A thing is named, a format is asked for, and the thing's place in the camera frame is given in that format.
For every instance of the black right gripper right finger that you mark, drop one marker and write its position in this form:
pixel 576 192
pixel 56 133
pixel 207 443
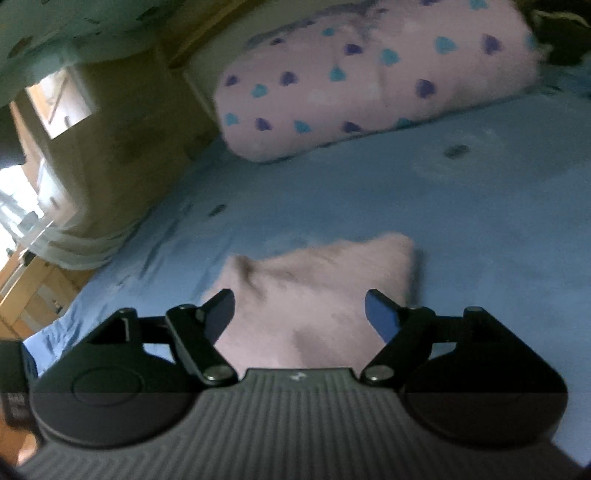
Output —
pixel 405 331

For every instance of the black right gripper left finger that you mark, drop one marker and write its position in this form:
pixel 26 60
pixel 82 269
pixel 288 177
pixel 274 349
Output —
pixel 194 331

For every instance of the pink knit cardigan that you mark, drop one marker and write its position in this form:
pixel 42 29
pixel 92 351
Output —
pixel 306 309

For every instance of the wooden dresser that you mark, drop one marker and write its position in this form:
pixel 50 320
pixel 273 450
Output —
pixel 35 293

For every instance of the blue dandelion bed sheet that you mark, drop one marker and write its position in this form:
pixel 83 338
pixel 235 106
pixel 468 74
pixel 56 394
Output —
pixel 496 199

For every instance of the pink heart-print rolled quilt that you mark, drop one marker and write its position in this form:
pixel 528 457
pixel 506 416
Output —
pixel 356 69

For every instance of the wooden headboard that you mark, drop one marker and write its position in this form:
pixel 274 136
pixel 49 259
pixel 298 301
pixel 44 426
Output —
pixel 202 37

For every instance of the white mesh curtain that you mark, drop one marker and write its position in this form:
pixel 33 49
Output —
pixel 145 123

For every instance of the black and white garment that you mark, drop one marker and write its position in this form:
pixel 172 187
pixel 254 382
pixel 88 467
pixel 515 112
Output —
pixel 563 27

